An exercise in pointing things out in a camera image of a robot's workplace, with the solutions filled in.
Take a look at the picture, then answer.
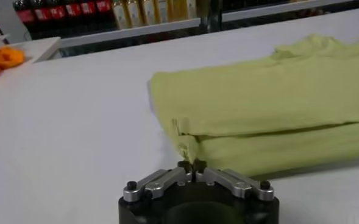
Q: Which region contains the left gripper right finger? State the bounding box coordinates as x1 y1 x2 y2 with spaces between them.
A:
193 158 274 201

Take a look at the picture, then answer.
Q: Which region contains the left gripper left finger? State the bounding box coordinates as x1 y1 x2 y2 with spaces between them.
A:
123 160 194 203

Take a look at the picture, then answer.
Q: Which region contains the yellow-green printed t-shirt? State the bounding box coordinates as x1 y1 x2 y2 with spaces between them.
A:
148 33 359 180

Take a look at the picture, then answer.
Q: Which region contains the white cabinet shelf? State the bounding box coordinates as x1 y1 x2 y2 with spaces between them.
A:
60 18 201 49
221 0 354 23

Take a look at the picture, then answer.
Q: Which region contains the yellow tea bottle green label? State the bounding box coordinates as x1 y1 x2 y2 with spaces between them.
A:
141 0 158 26
126 0 144 28
154 0 171 24
111 0 130 30
182 0 198 19
168 0 186 22

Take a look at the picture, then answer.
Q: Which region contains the white side table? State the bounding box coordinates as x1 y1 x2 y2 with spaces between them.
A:
0 36 63 106

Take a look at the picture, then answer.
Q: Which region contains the cola bottle red cap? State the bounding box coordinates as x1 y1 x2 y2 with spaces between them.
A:
65 0 82 27
13 0 36 31
49 0 67 28
80 0 97 25
32 0 52 30
95 0 113 24

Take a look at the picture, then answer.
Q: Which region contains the orange crumpled cloth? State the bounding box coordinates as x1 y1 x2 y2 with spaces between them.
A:
0 35 26 82

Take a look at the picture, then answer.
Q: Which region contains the black cabinet centre post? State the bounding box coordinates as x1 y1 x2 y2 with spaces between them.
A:
197 0 224 34

